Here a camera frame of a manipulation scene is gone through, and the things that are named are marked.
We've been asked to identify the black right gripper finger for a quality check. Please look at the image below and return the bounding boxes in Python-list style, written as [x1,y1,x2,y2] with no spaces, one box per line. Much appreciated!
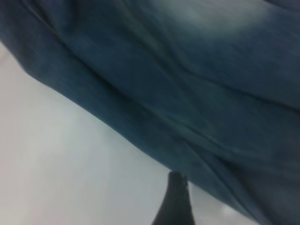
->
[151,171,196,225]

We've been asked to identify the blue denim pants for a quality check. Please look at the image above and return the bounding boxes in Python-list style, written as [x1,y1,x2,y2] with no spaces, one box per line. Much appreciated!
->
[0,0,300,225]

